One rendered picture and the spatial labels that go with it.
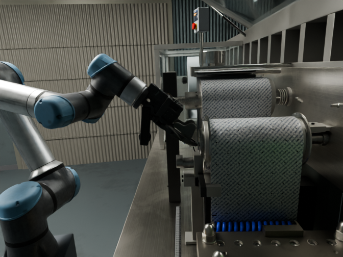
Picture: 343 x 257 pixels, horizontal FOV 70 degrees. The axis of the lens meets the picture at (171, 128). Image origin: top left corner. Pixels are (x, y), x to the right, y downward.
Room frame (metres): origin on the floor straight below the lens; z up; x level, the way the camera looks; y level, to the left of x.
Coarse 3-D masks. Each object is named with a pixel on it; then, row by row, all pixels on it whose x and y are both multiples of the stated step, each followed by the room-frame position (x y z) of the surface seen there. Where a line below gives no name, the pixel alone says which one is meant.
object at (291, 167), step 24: (216, 168) 0.60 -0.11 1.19; (240, 168) 0.60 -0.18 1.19; (264, 168) 0.60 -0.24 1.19; (288, 168) 0.59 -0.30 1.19; (240, 192) 0.60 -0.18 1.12; (264, 192) 0.60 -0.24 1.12; (288, 192) 0.59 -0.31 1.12; (216, 216) 0.60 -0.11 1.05; (240, 216) 0.60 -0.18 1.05; (264, 216) 0.60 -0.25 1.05; (288, 216) 0.59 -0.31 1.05
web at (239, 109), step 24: (216, 96) 0.84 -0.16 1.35; (240, 96) 0.84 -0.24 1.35; (264, 96) 0.83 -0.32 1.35; (216, 120) 0.65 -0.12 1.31; (240, 120) 0.65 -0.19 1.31; (264, 120) 0.64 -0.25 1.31; (288, 120) 0.63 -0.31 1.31; (216, 144) 0.60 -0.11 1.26; (240, 144) 0.60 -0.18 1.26; (264, 144) 0.60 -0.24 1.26; (288, 144) 0.60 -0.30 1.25
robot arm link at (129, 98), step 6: (132, 84) 0.66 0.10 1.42; (138, 84) 0.67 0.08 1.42; (144, 84) 0.68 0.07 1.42; (126, 90) 0.65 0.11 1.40; (132, 90) 0.65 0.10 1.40; (138, 90) 0.66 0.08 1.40; (120, 96) 0.67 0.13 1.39; (126, 96) 0.66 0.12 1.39; (132, 96) 0.65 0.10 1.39; (138, 96) 0.66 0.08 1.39; (126, 102) 0.68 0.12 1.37; (132, 102) 0.66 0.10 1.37
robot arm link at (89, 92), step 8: (88, 88) 0.68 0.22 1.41; (88, 96) 0.65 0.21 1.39; (96, 96) 0.67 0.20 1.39; (104, 96) 0.67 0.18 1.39; (96, 104) 0.66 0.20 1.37; (104, 104) 0.69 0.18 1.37; (96, 112) 0.67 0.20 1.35; (104, 112) 0.73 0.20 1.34; (88, 120) 0.69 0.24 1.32; (96, 120) 0.71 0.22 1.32
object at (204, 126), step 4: (204, 124) 0.65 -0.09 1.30; (204, 128) 0.63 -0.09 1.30; (304, 128) 0.61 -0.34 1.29; (204, 132) 0.63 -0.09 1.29; (304, 132) 0.61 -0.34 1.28; (204, 136) 0.63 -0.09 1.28; (304, 136) 0.60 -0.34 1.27; (304, 140) 0.60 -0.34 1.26; (208, 144) 0.61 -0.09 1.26; (304, 144) 0.60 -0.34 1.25; (208, 148) 0.61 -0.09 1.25; (304, 148) 0.60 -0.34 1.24; (208, 152) 0.61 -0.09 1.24; (304, 152) 0.60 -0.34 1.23; (204, 156) 0.64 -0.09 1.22; (204, 160) 0.64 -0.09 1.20
